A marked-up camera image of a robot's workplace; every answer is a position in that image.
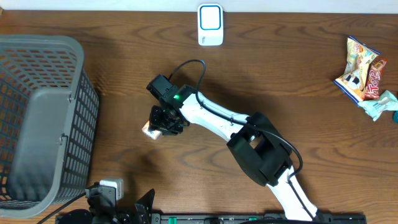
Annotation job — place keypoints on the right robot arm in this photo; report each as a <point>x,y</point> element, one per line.
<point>258,148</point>

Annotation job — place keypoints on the grey plastic shopping basket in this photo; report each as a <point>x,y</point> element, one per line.
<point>49,111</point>

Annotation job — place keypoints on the white barcode scanner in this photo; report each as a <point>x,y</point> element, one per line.
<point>210,24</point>

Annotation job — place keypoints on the orange white snack packet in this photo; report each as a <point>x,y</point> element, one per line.
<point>154,134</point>

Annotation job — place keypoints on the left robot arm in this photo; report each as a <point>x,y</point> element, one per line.
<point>103,209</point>

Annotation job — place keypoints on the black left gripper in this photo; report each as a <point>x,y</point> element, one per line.
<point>142,211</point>

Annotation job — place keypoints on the red chocolate bar wrapper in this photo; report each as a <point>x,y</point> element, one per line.
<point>374,76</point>

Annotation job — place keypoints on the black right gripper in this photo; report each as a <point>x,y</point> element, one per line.
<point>174,129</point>

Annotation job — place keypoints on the yellow white wipes packet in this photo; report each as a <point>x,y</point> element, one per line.
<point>359,57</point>

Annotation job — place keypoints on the mint green wipes pack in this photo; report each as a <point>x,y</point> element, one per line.
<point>374,108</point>

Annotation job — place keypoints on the blue Listerine mouthwash bottle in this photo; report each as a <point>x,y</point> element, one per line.
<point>395,117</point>

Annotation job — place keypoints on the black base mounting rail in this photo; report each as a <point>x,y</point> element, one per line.
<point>217,218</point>

